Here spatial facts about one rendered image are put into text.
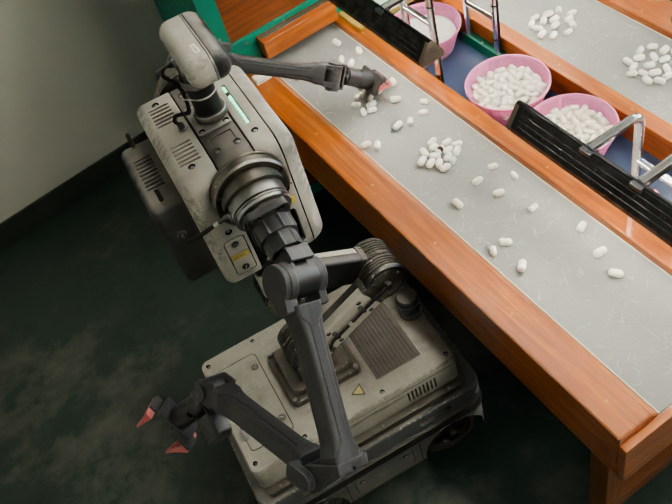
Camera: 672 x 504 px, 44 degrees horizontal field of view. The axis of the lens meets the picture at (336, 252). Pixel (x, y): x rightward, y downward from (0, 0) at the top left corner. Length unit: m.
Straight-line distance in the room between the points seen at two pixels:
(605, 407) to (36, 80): 2.65
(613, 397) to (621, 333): 0.19
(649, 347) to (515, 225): 0.50
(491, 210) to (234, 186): 0.98
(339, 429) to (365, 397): 0.80
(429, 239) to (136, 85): 2.00
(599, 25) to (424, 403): 1.36
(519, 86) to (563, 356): 1.02
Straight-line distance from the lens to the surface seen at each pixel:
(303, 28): 2.99
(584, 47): 2.84
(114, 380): 3.30
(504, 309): 2.11
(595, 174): 1.95
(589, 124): 2.57
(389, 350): 2.42
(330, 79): 2.58
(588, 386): 1.99
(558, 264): 2.22
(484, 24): 2.93
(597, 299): 2.15
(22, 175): 3.88
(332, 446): 1.57
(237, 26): 2.94
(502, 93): 2.69
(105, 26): 3.73
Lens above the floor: 2.50
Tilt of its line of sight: 49 degrees down
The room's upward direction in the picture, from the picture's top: 19 degrees counter-clockwise
